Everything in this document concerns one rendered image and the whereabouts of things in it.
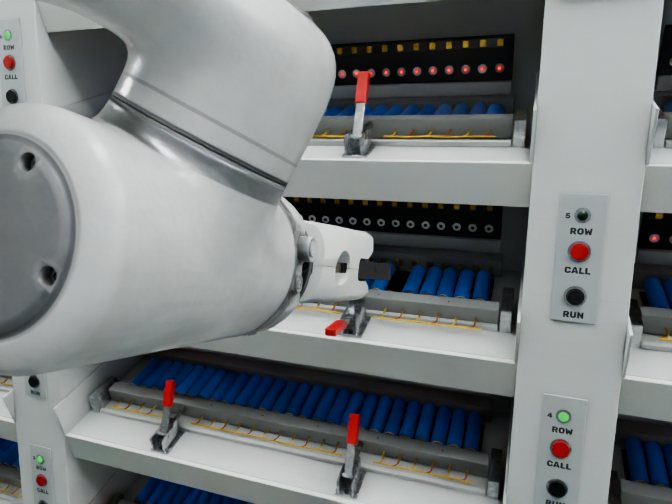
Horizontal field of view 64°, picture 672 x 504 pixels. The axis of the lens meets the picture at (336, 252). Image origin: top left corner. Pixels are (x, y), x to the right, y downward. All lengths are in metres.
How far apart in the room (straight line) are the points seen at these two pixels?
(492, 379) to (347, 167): 0.27
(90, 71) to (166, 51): 0.69
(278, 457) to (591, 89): 0.56
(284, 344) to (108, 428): 0.34
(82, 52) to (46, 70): 0.07
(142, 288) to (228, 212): 0.05
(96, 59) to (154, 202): 0.73
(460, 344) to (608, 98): 0.28
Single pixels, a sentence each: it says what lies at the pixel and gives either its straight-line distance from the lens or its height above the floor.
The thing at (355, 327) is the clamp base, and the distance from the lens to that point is 0.60.
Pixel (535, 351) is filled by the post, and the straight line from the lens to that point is 0.57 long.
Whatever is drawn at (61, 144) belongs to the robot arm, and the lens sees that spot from 0.17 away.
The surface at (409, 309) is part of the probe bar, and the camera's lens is 0.63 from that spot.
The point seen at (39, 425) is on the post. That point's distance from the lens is 0.93.
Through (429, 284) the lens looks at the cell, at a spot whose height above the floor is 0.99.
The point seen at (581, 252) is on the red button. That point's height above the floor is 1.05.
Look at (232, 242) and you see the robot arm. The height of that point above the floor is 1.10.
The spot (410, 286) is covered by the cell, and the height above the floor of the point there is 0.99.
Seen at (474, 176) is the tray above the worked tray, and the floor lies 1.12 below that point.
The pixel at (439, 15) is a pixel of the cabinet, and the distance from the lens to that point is 0.78.
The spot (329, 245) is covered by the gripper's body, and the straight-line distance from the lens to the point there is 0.31.
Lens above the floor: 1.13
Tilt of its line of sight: 9 degrees down
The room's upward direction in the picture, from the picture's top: 1 degrees clockwise
